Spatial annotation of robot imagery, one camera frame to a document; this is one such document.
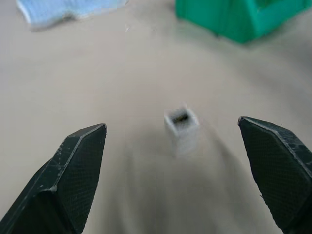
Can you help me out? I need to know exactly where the white network coupler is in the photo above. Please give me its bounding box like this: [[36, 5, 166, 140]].
[[164, 103, 200, 156]]

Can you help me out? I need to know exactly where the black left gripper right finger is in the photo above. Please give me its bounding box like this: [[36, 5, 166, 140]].
[[237, 116, 312, 234]]

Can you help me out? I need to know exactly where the light blue cloth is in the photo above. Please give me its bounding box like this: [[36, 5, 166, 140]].
[[16, 0, 129, 31]]

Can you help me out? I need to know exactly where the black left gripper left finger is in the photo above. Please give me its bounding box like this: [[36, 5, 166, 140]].
[[0, 123, 107, 234]]

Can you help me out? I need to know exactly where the green plastic bin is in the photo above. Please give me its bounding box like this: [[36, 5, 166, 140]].
[[175, 0, 312, 44]]

